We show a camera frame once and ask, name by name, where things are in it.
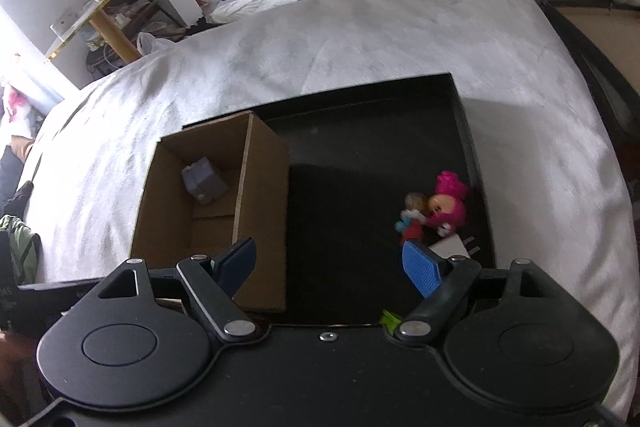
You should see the white floor towel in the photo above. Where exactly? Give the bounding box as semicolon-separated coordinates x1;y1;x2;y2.
210;0;308;22

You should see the brown cardboard box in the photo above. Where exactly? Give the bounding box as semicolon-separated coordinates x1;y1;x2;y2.
130;111;291;314

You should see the black shallow tray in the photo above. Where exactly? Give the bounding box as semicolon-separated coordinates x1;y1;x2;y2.
17;73;497;328

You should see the pink doll toy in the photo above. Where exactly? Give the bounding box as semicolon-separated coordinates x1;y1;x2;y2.
422;171;471;238

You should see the wooden glass-top table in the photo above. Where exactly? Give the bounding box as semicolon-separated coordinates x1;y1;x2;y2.
44;0;168;64

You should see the clear plastic box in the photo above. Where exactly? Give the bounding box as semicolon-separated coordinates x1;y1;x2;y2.
50;9;83;40

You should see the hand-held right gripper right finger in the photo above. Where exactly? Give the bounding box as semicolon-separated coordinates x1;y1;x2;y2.
394;241;581;344

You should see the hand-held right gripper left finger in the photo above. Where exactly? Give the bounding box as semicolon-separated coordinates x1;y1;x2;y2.
67;237;261;344

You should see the grey cube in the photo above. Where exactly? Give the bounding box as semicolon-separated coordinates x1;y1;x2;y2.
181;158;228;205

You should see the white plastic bag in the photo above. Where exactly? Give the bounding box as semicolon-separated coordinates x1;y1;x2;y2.
136;32;173;56

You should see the toy figure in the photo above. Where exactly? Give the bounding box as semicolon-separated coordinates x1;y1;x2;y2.
395;192;431;248

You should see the green cube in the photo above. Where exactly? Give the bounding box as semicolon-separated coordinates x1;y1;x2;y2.
378;309;403;333

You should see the green clothing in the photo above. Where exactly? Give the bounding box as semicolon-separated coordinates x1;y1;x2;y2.
0;214;41;285

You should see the white bed blanket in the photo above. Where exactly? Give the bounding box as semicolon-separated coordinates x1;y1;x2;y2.
25;0;632;413

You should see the pink and white cloth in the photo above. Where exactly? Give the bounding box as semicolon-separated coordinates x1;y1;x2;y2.
0;82;31;128

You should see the dark clothing pile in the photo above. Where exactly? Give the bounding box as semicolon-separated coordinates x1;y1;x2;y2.
0;137;36;218

